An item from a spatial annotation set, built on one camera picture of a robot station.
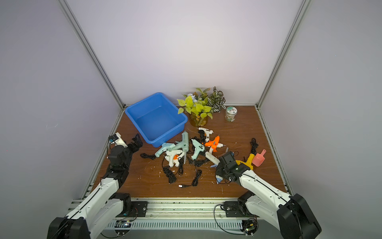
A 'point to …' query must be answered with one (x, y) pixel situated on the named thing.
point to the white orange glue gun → (173, 156)
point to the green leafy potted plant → (196, 105)
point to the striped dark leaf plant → (216, 100)
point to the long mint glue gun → (184, 145)
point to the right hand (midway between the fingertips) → (219, 167)
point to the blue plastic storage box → (157, 117)
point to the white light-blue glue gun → (215, 160)
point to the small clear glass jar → (231, 112)
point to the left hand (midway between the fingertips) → (134, 136)
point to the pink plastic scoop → (259, 159)
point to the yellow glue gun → (248, 162)
